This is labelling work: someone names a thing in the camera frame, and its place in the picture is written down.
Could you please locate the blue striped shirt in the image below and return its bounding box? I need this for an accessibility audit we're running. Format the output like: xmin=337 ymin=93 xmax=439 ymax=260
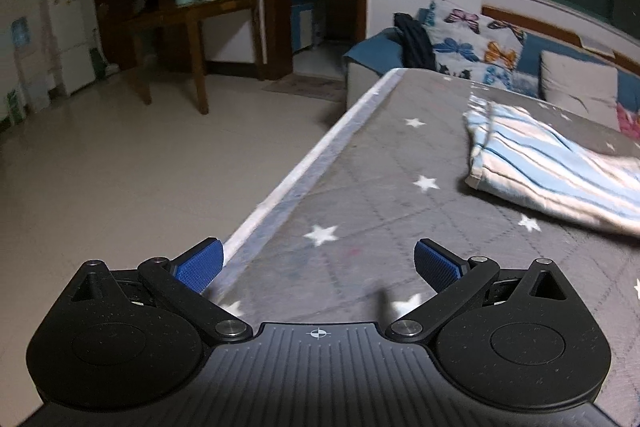
xmin=463 ymin=95 xmax=639 ymax=237

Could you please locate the grey star patterned table cover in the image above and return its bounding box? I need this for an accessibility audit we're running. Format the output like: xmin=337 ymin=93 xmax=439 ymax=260
xmin=208 ymin=70 xmax=639 ymax=426

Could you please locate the doormat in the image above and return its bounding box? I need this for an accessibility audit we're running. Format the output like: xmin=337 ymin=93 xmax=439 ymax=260
xmin=262 ymin=74 xmax=346 ymax=103

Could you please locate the black backpack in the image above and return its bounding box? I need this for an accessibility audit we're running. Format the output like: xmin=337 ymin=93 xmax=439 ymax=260
xmin=394 ymin=13 xmax=436 ymax=70

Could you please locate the blue sofa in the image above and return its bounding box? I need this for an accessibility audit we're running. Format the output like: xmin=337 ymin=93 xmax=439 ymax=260
xmin=344 ymin=6 xmax=639 ymax=113

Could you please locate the green broom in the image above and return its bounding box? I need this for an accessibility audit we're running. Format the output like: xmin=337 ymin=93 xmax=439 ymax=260
xmin=90 ymin=28 xmax=107 ymax=80

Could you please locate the butterfly patterned cushion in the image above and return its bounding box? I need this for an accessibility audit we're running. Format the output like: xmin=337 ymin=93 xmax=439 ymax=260
xmin=418 ymin=0 xmax=526 ymax=90

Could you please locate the beige pillow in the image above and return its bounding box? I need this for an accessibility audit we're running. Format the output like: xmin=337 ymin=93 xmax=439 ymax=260
xmin=540 ymin=51 xmax=620 ymax=131

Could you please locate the white refrigerator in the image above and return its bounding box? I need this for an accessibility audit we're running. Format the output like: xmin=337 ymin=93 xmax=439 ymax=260
xmin=46 ymin=0 xmax=96 ymax=96

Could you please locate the pink cloth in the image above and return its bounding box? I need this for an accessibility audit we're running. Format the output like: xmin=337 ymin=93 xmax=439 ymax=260
xmin=616 ymin=103 xmax=640 ymax=142

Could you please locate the wooden table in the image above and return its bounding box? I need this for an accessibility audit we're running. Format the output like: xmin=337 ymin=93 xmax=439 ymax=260
xmin=122 ymin=0 xmax=265 ymax=115

